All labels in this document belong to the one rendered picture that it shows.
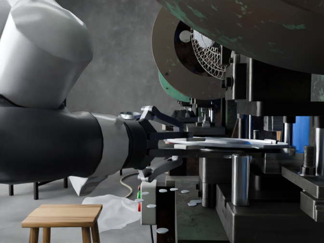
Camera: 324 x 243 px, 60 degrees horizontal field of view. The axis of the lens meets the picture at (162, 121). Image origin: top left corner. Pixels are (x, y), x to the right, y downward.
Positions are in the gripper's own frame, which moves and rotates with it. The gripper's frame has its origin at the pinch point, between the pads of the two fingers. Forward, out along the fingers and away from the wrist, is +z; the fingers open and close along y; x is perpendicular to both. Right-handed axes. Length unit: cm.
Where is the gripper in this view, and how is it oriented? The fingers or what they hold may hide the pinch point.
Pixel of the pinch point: (190, 142)
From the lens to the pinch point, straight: 57.6
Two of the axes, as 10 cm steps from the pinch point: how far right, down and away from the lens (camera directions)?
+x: -7.6, -0.3, 6.4
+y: 0.5, -10.0, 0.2
